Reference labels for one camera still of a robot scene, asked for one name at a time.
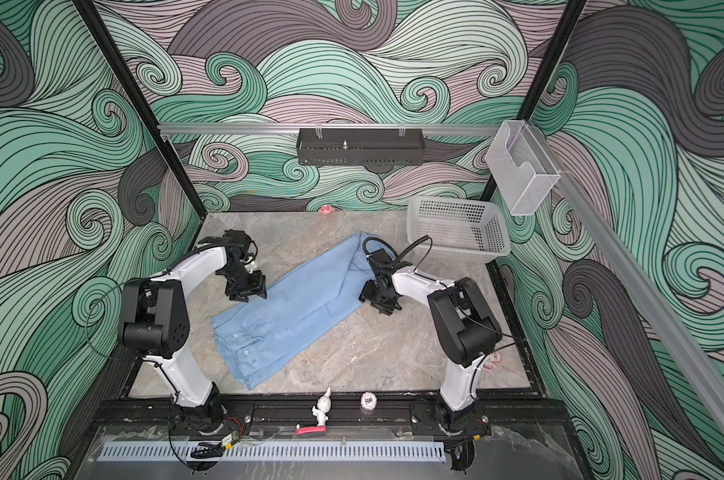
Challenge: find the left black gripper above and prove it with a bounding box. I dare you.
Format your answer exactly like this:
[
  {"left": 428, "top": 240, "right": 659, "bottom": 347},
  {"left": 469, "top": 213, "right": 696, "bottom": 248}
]
[{"left": 222, "top": 264, "right": 268, "bottom": 301}]

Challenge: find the light blue long sleeve shirt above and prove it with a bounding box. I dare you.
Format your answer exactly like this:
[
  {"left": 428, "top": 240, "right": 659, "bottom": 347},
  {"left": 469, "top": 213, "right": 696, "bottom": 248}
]
[{"left": 211, "top": 232, "right": 374, "bottom": 390}]

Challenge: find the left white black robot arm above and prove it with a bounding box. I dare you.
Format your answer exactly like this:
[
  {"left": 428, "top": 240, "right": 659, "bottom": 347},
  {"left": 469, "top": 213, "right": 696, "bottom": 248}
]
[{"left": 117, "top": 237, "right": 267, "bottom": 423}]

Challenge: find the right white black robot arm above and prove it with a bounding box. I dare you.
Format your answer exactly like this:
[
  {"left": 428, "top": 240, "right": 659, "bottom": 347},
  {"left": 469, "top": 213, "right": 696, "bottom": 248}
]
[{"left": 360, "top": 266, "right": 503, "bottom": 413}]

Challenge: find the white perforated plastic basket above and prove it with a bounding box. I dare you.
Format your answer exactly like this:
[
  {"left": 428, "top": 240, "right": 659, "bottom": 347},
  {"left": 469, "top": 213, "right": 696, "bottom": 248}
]
[{"left": 407, "top": 196, "right": 511, "bottom": 263}]

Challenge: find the small round white figurine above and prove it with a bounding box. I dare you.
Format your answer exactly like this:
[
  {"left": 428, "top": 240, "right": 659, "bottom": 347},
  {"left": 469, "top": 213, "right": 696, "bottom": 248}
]
[{"left": 360, "top": 392, "right": 378, "bottom": 414}]

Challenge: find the white rabbit figurine pink base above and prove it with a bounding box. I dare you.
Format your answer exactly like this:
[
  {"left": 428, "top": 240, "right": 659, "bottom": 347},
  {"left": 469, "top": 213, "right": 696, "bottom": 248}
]
[{"left": 295, "top": 388, "right": 332, "bottom": 438}]

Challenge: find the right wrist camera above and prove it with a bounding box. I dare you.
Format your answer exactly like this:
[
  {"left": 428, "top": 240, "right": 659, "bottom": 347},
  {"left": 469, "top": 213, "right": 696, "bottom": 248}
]
[{"left": 367, "top": 248, "right": 395, "bottom": 278}]

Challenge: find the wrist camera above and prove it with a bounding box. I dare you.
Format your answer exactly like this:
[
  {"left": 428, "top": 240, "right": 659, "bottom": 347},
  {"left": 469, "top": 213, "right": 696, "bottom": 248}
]
[
  {"left": 367, "top": 248, "right": 395, "bottom": 278},
  {"left": 223, "top": 229, "right": 259, "bottom": 269}
]

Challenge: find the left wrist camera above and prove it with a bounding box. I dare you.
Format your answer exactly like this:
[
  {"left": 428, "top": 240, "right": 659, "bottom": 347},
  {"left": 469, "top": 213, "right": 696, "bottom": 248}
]
[{"left": 223, "top": 229, "right": 259, "bottom": 269}]

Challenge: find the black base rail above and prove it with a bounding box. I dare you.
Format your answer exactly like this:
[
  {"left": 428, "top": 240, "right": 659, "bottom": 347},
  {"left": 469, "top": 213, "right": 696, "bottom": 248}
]
[{"left": 94, "top": 392, "right": 569, "bottom": 436}]

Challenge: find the left black cable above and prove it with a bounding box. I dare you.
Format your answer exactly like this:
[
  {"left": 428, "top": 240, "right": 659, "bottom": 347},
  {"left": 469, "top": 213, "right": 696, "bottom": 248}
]
[{"left": 84, "top": 233, "right": 258, "bottom": 403}]

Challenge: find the aluminium rail back wall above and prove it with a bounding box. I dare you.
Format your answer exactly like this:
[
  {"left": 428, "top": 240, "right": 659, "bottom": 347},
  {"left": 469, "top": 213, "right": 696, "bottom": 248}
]
[{"left": 158, "top": 122, "right": 500, "bottom": 137}]

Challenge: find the aluminium rail wall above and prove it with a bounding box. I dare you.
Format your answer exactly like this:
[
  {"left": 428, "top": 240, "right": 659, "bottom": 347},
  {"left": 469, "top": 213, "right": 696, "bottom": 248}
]
[
  {"left": 158, "top": 122, "right": 500, "bottom": 137},
  {"left": 530, "top": 128, "right": 724, "bottom": 479}
]

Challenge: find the clear plastic wall bin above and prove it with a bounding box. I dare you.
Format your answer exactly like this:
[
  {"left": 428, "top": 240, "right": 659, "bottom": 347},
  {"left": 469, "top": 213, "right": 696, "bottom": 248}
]
[{"left": 485, "top": 120, "right": 561, "bottom": 217}]

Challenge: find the white slotted cable duct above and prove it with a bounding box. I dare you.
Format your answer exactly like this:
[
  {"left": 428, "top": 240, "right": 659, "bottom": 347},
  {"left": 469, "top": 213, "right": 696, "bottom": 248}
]
[{"left": 96, "top": 440, "right": 447, "bottom": 463}]

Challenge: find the aluminium rail right wall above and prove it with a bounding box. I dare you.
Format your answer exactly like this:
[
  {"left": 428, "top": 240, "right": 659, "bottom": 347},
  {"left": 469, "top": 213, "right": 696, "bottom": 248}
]
[{"left": 530, "top": 128, "right": 724, "bottom": 479}]

